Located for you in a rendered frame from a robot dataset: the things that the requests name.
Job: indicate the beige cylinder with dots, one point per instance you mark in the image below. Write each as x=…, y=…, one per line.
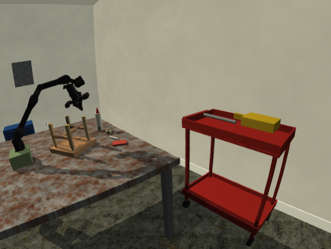
x=98, y=120

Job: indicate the red flat block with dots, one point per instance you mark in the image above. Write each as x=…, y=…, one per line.
x=119, y=142

